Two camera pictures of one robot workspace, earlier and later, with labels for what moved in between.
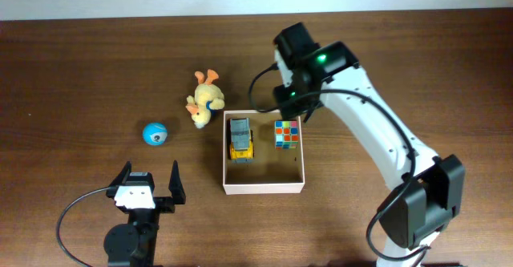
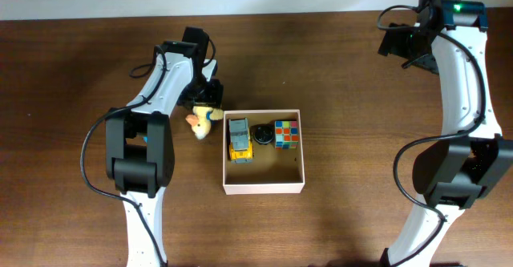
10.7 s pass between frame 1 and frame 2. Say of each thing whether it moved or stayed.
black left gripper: moved
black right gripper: moved
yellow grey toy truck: stayed
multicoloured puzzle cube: stayed
